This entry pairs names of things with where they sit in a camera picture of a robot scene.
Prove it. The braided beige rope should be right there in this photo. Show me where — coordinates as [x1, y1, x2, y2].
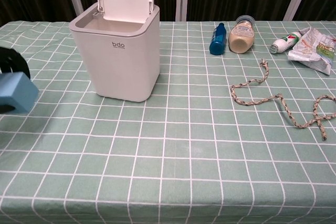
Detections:
[229, 59, 336, 142]

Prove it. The blue spray bottle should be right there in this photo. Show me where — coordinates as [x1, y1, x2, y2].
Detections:
[208, 22, 228, 57]

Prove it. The green white checked tablecloth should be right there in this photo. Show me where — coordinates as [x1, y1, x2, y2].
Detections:
[0, 19, 336, 224]

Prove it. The blue foam cube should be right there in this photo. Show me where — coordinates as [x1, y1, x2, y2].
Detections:
[0, 71, 40, 115]

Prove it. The small white green-label bottle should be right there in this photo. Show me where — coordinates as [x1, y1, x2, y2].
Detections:
[268, 31, 302, 55]

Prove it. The beige mayonnaise squeeze bottle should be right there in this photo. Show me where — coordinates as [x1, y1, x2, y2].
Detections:
[227, 15, 256, 55]

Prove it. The white square container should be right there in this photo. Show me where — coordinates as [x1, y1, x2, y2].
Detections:
[68, 0, 161, 103]

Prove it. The crumpled white snack wrapper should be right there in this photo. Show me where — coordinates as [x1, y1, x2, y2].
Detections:
[287, 27, 336, 76]

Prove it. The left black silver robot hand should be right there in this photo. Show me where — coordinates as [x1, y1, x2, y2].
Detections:
[0, 46, 32, 115]

